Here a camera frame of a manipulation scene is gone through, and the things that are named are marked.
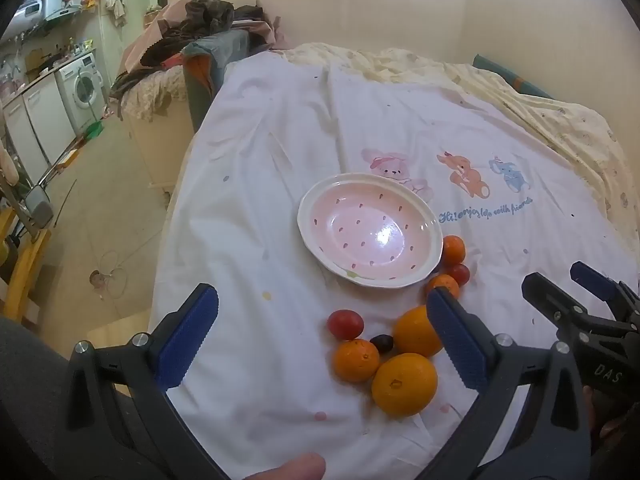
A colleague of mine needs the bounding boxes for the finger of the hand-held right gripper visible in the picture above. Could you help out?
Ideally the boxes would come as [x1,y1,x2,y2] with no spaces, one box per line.
[570,261,640,322]
[521,272,591,330]

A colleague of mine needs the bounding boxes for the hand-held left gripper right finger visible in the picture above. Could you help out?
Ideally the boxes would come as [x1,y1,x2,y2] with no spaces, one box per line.
[415,287,593,480]

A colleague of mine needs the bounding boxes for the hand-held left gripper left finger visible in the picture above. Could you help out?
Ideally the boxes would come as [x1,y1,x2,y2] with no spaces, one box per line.
[67,282,236,480]

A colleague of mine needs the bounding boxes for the large orange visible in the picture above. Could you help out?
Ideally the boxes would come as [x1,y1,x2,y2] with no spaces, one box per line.
[371,353,439,417]
[393,306,446,358]

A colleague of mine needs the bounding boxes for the small tangerine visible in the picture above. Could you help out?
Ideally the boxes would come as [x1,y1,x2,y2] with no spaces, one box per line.
[332,339,381,384]
[426,273,460,301]
[441,235,467,266]

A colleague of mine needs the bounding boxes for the pink speckled ceramic bowl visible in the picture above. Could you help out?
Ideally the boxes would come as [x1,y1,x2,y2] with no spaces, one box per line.
[297,172,444,290]

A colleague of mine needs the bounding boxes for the person's left hand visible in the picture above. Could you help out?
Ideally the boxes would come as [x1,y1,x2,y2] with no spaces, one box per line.
[240,452,327,480]

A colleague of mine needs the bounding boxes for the pale yellow quilt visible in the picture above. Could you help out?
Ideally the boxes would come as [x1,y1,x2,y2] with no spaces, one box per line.
[285,42,632,218]

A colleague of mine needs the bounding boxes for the yellow wooden stool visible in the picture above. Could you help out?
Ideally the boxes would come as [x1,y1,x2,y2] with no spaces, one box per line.
[0,210,52,322]

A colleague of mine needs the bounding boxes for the white printed blanket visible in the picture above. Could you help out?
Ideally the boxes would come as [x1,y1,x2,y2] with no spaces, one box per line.
[150,52,640,480]

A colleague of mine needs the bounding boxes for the beige cabinet with lace cover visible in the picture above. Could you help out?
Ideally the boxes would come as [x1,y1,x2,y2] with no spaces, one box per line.
[120,67,197,192]

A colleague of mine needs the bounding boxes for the teal striped pillow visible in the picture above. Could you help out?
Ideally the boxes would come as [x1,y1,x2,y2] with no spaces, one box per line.
[472,54,556,99]

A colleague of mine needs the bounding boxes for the white kitchen cabinet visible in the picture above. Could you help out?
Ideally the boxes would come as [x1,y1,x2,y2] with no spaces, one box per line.
[2,77,76,181]

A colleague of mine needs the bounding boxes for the white washing machine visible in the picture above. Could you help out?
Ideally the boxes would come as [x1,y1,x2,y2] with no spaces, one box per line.
[54,52,107,131]

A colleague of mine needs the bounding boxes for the grey teal cushion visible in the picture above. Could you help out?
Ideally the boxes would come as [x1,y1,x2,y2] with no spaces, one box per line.
[182,30,251,131]

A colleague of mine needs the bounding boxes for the pile of dark clothes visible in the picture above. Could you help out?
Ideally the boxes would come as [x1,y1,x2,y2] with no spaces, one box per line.
[115,0,286,106]

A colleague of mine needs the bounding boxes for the range hood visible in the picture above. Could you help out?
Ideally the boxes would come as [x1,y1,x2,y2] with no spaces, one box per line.
[42,0,82,22]

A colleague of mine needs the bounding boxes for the thin cable loop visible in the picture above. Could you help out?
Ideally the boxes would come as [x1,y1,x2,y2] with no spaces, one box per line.
[90,250,132,302]

